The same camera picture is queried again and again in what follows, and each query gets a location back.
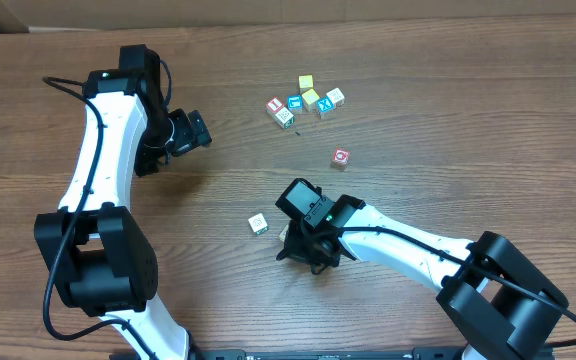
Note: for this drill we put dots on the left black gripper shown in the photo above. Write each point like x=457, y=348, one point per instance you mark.
x=196, y=129

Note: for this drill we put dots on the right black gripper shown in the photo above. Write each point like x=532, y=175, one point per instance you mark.
x=294, y=251

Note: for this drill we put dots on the white patterned wooden block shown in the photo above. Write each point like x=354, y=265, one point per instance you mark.
x=258, y=224

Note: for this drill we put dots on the blue P letter block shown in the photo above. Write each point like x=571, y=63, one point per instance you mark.
x=283, y=233

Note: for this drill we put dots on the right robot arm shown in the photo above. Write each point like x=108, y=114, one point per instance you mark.
x=501, y=303

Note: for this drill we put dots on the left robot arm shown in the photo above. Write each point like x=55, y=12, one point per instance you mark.
x=102, y=269

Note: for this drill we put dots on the red O letter block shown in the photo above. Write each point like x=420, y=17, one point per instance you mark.
x=340, y=158

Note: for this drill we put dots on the red I letter block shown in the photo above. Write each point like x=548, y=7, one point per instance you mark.
x=273, y=106

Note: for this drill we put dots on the white green patterned block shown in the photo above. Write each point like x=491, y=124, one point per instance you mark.
x=284, y=117

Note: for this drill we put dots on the blue L letter block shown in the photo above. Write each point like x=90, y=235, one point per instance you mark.
x=294, y=104

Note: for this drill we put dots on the blue X letter block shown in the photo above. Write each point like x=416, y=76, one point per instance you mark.
x=325, y=107

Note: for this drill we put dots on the yellow block near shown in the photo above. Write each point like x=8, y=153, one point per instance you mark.
x=310, y=98

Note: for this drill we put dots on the yellow block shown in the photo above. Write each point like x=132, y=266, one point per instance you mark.
x=310, y=98
x=305, y=83

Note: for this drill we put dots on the yellow block far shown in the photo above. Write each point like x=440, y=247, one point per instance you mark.
x=305, y=83

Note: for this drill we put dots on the white patterned block far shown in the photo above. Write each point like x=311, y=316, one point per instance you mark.
x=336, y=96

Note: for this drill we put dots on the cardboard box edge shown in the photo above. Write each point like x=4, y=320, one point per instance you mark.
x=22, y=15

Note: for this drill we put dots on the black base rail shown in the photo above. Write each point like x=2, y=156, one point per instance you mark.
x=421, y=353

